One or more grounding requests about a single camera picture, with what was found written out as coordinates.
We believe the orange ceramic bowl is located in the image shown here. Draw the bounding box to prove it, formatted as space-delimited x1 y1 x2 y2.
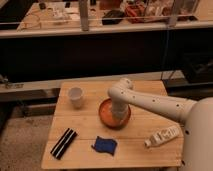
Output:
98 98 131 129

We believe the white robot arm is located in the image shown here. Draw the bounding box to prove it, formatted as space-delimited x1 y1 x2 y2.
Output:
108 78 213 171

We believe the white cup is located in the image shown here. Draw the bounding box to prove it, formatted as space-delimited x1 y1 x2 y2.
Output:
68 87 83 109

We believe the blue cloth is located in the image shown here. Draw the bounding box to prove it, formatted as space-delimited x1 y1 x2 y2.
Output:
92 136 117 155

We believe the black bag on shelf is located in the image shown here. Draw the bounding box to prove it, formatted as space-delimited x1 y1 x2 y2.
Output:
102 10 124 25

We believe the black striped case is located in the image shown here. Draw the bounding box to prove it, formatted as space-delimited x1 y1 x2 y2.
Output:
50 128 77 160

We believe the red object on shelf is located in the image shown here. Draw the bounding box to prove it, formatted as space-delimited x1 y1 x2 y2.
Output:
125 4 145 23

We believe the white plastic bottle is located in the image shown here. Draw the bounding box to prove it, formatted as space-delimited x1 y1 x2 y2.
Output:
144 126 180 148

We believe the grey metal post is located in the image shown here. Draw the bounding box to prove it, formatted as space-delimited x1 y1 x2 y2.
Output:
79 0 89 31

